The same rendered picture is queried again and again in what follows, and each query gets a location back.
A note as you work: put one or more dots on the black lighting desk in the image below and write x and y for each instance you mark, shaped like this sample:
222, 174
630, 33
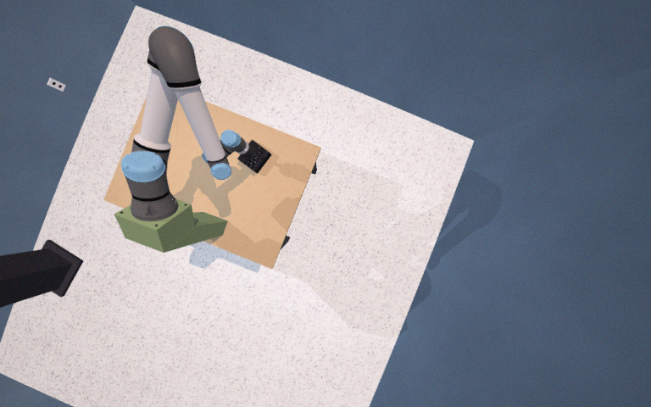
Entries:
259, 161

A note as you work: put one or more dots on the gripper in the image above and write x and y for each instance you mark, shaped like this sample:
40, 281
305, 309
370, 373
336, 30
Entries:
248, 152

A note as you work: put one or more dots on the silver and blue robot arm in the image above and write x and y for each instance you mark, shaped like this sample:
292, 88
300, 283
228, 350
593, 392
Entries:
175, 64

